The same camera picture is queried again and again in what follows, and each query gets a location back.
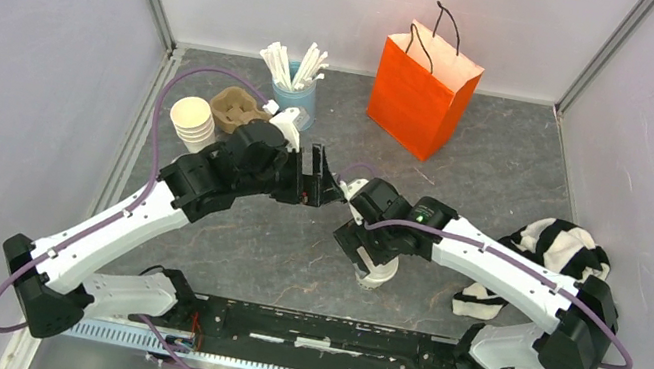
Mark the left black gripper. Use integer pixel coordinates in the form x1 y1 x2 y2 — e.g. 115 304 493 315
235 130 352 214

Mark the white paper coffee cup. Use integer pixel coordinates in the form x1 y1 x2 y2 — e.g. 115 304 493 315
354 246 399 290

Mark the orange paper bag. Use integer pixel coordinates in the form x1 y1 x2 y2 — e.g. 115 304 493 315
366 2 484 161

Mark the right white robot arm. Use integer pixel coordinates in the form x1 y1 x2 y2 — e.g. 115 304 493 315
333 178 618 369

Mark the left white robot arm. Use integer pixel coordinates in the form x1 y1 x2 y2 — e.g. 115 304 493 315
0 120 345 339

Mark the blue straw holder cup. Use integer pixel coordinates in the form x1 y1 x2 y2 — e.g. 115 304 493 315
272 60 317 132

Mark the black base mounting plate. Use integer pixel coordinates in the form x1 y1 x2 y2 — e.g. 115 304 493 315
146 266 513 369

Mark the stack of paper cups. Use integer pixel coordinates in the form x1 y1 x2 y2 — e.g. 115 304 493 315
169 96 216 154

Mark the black white striped cloth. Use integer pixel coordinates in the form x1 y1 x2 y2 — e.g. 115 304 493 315
452 218 611 321

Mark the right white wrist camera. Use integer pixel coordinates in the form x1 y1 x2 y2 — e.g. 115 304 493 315
334 175 372 228

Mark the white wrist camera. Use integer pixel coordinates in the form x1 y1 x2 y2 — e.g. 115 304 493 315
262 100 310 152
334 175 372 228

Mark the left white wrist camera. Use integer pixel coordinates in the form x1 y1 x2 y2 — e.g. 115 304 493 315
262 100 310 152

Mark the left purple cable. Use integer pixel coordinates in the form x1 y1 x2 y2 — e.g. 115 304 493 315
0 33 283 369

